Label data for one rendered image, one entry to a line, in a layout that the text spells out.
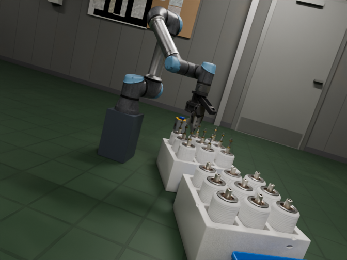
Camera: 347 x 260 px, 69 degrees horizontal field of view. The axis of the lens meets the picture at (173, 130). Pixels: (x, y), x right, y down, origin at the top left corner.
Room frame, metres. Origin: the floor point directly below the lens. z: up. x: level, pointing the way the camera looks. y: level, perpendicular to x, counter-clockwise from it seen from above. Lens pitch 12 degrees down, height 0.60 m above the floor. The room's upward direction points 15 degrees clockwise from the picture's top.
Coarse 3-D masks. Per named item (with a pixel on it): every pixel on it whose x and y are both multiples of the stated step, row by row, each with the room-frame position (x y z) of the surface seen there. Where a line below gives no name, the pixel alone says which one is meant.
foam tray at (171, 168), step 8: (168, 144) 1.49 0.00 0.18; (160, 152) 1.57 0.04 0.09; (168, 152) 1.38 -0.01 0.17; (176, 152) 1.38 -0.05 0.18; (160, 160) 1.51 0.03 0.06; (168, 160) 1.33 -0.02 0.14; (176, 160) 1.24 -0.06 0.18; (184, 160) 1.27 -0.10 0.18; (160, 168) 1.46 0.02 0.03; (168, 168) 1.29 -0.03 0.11; (176, 168) 1.24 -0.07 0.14; (184, 168) 1.25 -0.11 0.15; (192, 168) 1.27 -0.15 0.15; (216, 168) 1.30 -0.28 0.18; (224, 168) 1.33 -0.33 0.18; (168, 176) 1.25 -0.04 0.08; (176, 176) 1.25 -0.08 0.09; (168, 184) 1.24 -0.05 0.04; (176, 184) 1.25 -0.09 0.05; (176, 192) 1.25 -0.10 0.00
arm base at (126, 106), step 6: (120, 96) 1.52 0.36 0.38; (126, 96) 1.49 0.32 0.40; (120, 102) 1.50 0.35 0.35; (126, 102) 1.49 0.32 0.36; (132, 102) 1.50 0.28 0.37; (120, 108) 1.48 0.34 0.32; (126, 108) 1.48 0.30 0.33; (132, 108) 1.50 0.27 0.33; (138, 108) 1.55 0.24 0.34; (132, 114) 1.49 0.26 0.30
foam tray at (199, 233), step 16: (192, 176) 1.08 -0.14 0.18; (192, 192) 0.92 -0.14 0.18; (176, 208) 1.03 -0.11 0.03; (192, 208) 0.86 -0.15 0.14; (192, 224) 0.82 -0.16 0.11; (208, 224) 0.72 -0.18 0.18; (224, 224) 0.75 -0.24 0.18; (240, 224) 0.78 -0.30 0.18; (192, 240) 0.78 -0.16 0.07; (208, 240) 0.72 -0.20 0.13; (224, 240) 0.73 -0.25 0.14; (240, 240) 0.74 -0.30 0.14; (256, 240) 0.75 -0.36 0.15; (272, 240) 0.76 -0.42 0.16; (288, 240) 0.78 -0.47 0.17; (304, 240) 0.79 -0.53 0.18; (192, 256) 0.74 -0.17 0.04; (208, 256) 0.72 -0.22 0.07; (224, 256) 0.73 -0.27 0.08; (288, 256) 0.78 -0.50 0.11
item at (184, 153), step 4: (180, 144) 1.32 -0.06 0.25; (180, 148) 1.30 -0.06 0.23; (184, 148) 1.29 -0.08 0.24; (188, 148) 1.29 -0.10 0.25; (192, 148) 1.30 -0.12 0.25; (180, 152) 1.30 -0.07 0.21; (184, 152) 1.29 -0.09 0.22; (188, 152) 1.29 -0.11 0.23; (192, 152) 1.29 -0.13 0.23; (180, 156) 1.29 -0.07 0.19; (184, 156) 1.29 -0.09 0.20; (188, 156) 1.29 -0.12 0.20; (192, 156) 1.30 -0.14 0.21; (188, 160) 1.29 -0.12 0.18; (192, 160) 1.31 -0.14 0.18
